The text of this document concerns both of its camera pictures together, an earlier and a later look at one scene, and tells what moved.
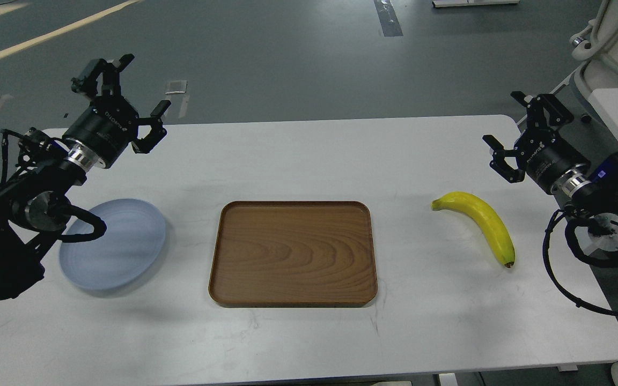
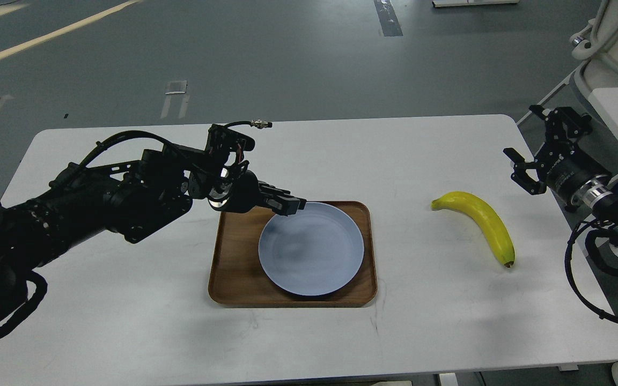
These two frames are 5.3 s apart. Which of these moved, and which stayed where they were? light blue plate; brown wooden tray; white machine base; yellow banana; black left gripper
Moved: light blue plate; black left gripper
Stayed: yellow banana; white machine base; brown wooden tray
